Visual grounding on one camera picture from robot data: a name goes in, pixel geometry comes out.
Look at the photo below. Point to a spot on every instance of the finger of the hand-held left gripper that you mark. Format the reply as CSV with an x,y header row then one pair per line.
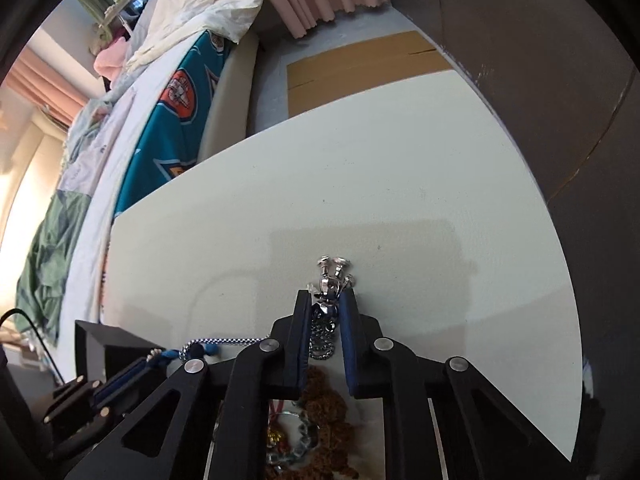
x,y
122,380
70,400

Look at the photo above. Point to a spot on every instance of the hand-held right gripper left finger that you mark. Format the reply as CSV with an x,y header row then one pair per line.
x,y
303,350

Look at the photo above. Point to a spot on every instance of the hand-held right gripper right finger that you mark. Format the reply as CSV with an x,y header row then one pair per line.
x,y
349,350

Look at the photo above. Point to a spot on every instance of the black jewelry box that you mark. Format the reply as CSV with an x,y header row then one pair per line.
x,y
92,342

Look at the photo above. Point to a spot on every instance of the green striped blanket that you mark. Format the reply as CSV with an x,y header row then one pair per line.
x,y
47,270

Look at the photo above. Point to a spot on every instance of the white bedside table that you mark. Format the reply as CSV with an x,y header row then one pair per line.
x,y
350,185

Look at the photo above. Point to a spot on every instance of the white fleece blanket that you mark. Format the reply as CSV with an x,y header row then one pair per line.
x,y
117,160

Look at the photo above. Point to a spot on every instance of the pale blue patterned quilt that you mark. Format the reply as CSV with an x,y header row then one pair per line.
x,y
87,140

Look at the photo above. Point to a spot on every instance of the flat cardboard sheet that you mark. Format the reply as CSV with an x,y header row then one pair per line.
x,y
350,70

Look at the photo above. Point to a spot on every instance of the white duvet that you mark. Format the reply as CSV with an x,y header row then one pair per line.
x,y
200,5

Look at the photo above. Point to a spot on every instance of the beige bed frame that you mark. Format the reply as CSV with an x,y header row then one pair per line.
x,y
227,105

